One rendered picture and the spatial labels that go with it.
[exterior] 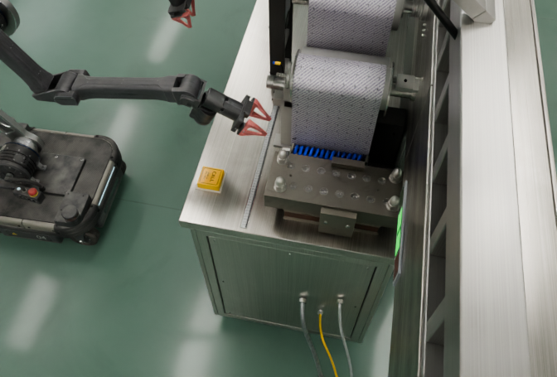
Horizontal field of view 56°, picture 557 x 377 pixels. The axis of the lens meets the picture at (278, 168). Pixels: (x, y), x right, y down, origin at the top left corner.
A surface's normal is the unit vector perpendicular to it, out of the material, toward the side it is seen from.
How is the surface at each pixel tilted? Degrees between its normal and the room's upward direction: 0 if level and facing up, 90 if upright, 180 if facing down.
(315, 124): 90
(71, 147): 0
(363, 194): 0
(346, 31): 92
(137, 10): 0
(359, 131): 90
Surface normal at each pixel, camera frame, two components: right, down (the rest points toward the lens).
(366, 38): -0.20, 0.82
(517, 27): 0.00, -0.58
